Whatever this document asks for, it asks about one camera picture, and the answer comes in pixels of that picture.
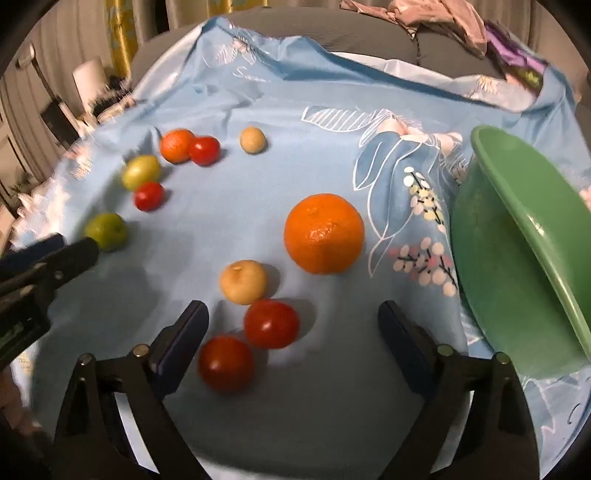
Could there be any blue floral cloth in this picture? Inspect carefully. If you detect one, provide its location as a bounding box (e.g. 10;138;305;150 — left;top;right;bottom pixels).
9;16;583;480

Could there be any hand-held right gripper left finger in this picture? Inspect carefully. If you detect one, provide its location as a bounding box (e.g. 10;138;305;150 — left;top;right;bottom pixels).
52;300;211;480

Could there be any yellow patterned curtain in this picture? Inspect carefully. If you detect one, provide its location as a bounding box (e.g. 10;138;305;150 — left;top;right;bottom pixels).
105;0;139;77

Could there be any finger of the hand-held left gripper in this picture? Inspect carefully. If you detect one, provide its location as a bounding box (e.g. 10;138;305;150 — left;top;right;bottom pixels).
0;233;66;276
0;237;100;320

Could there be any pink crumpled cloth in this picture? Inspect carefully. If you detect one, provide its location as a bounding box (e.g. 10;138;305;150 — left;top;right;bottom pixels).
341;0;488;56

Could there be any purple cloth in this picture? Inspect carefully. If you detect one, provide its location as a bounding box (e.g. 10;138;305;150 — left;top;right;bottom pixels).
485;23;550;90

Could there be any green plastic basin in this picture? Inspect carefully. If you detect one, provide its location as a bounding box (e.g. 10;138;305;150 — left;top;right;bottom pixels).
451;124;591;384

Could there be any white cylindrical object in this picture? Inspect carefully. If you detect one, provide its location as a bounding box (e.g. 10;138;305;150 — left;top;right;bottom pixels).
73;58;109;116

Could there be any grey sofa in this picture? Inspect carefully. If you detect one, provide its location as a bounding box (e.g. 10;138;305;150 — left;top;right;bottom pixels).
131;7;522;79

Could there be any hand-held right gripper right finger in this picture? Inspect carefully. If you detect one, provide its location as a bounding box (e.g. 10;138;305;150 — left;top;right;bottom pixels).
378;300;541;480

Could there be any large orange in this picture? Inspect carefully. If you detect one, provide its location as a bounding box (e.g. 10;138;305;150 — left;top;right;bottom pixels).
283;193;365;275

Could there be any black box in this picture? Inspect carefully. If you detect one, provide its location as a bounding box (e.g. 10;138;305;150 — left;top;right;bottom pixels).
41;102;79;144

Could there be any green round fruit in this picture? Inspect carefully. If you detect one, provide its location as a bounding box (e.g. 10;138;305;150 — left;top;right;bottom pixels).
121;155;162;191
84;213;127;253

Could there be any red tomato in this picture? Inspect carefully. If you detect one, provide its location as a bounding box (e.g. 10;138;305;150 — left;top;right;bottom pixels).
188;136;221;167
133;181;166;212
243;298;301;350
198;335;255;394

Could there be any small orange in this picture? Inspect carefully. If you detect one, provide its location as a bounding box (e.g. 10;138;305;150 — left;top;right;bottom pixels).
160;128;197;164

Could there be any beige round fruit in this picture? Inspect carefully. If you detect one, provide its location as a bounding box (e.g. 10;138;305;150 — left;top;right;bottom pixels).
219;260;269;305
239;127;267;155

